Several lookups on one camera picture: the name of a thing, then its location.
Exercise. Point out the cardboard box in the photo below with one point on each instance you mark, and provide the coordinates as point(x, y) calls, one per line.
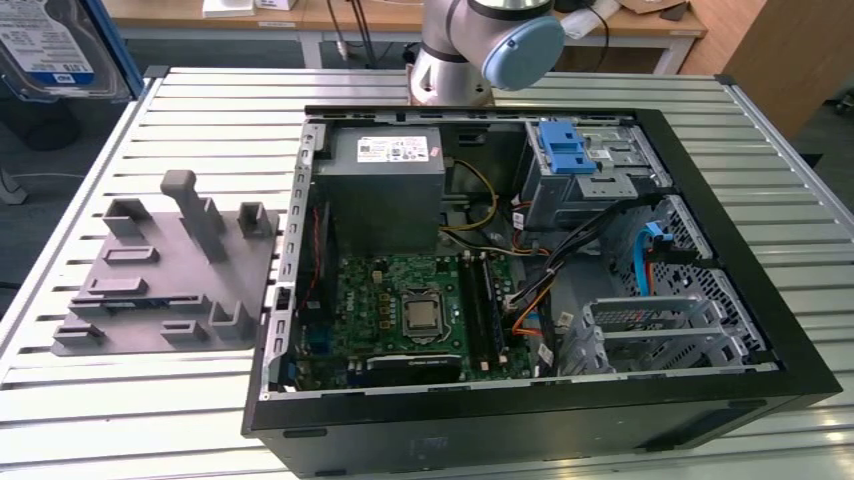
point(647, 6)

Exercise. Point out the wooden desk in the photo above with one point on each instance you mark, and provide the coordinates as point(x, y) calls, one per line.
point(200, 20)

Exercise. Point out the hard disk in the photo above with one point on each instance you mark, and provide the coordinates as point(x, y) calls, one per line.
point(47, 50)

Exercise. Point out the small white box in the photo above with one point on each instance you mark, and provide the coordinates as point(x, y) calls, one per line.
point(275, 4)

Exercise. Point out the black PC case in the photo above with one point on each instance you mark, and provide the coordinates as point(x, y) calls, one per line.
point(467, 435)

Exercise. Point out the black graphics card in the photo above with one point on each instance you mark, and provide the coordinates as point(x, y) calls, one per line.
point(414, 370)

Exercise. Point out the grey power supply unit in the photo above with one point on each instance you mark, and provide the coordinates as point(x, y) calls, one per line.
point(380, 210)

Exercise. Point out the grey parts rack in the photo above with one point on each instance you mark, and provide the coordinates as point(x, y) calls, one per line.
point(173, 280)

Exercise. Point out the metal optical drive cage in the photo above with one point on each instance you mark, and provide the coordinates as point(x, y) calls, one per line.
point(600, 187)

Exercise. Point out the green motherboard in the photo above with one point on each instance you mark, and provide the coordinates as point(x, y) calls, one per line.
point(400, 270)

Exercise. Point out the white plastic tube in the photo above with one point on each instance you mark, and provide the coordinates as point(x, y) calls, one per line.
point(590, 17)

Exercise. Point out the silver CPU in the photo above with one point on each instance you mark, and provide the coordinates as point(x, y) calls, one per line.
point(420, 315)

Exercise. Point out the grey stand foot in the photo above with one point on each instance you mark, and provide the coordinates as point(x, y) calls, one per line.
point(13, 192)

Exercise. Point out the blue plastic drive latch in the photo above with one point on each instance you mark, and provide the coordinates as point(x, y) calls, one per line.
point(567, 160)

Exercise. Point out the RAM stick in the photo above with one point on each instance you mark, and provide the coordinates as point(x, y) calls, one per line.
point(494, 310)

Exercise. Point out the black mesh waste bin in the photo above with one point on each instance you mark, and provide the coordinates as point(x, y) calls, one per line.
point(47, 130)

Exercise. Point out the wooden cabinet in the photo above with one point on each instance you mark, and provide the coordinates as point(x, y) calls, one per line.
point(787, 50)

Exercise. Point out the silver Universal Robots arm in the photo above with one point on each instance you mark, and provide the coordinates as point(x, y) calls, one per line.
point(447, 75)

